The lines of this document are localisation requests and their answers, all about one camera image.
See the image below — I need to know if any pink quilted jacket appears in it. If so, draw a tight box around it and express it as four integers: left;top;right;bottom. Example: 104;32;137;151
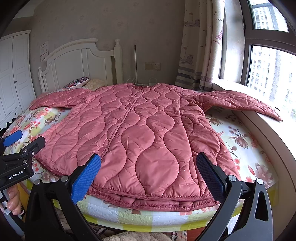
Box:
31;83;280;212

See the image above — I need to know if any person's left hand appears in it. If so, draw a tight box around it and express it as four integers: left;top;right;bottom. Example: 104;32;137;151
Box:
7;185;22;215

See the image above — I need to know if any white wardrobe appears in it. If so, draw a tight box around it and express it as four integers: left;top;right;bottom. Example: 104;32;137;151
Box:
0;30;36;129

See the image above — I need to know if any floral bed sheet mattress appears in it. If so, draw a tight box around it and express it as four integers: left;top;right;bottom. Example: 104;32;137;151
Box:
5;101;278;232

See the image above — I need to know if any colourful embroidered pillow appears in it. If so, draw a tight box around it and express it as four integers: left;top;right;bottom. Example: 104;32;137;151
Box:
63;77;90;89

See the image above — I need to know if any beige fluffy pillow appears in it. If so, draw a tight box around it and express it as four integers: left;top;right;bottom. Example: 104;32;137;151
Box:
83;79;105;91

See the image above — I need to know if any white wooden headboard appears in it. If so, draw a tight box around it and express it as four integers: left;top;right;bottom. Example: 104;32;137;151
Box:
38;38;124;93

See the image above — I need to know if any silver vertical lamp pole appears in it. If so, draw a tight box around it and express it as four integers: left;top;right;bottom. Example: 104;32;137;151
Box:
133;44;138;84

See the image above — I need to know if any patterned beige curtain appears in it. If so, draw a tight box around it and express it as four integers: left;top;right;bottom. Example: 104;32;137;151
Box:
175;0;225;91

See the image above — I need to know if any white paper wall notice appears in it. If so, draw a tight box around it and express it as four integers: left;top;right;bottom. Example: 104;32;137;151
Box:
40;41;49;62

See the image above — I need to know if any white charging cable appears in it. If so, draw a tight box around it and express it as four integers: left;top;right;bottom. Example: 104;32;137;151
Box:
125;77;159;87

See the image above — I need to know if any wall power socket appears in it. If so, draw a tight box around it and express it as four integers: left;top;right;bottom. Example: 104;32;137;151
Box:
144;62;161;71

